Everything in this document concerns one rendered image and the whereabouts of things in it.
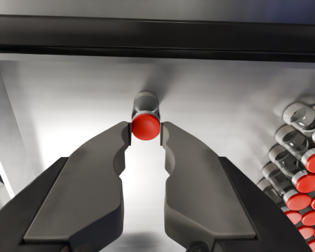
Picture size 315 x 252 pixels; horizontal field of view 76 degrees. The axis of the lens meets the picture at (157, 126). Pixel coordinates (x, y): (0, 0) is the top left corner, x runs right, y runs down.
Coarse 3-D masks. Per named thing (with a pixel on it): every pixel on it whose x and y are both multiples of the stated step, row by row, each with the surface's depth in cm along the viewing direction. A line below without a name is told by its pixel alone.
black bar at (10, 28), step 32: (0, 32) 13; (32, 32) 13; (64, 32) 13; (96, 32) 13; (128, 32) 13; (160, 32) 13; (192, 32) 14; (224, 32) 14; (256, 32) 14; (288, 32) 14
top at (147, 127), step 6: (144, 114) 13; (150, 114) 13; (132, 120) 14; (138, 120) 13; (144, 120) 13; (150, 120) 13; (156, 120) 13; (132, 126) 14; (138, 126) 14; (144, 126) 14; (150, 126) 14; (156, 126) 14; (132, 132) 14; (138, 132) 14; (144, 132) 14; (150, 132) 14; (156, 132) 14; (138, 138) 14; (144, 138) 14; (150, 138) 14
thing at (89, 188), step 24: (96, 144) 10; (120, 144) 10; (72, 168) 8; (96, 168) 8; (120, 168) 10; (72, 192) 7; (96, 192) 7; (120, 192) 7; (48, 216) 6; (72, 216) 6; (96, 216) 6; (120, 216) 7; (24, 240) 6; (48, 240) 6; (72, 240) 6; (96, 240) 7
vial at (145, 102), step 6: (138, 96) 16; (144, 96) 16; (150, 96) 16; (138, 102) 15; (144, 102) 15; (150, 102) 15; (156, 102) 16; (132, 108) 16; (138, 108) 14; (144, 108) 14; (150, 108) 14; (156, 108) 15; (132, 114) 15; (138, 114) 14; (156, 114) 15
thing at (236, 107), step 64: (0, 64) 16; (64, 64) 16; (128, 64) 16; (192, 64) 13; (256, 64) 13; (0, 128) 16; (64, 128) 19; (192, 128) 19; (256, 128) 20; (128, 192) 23
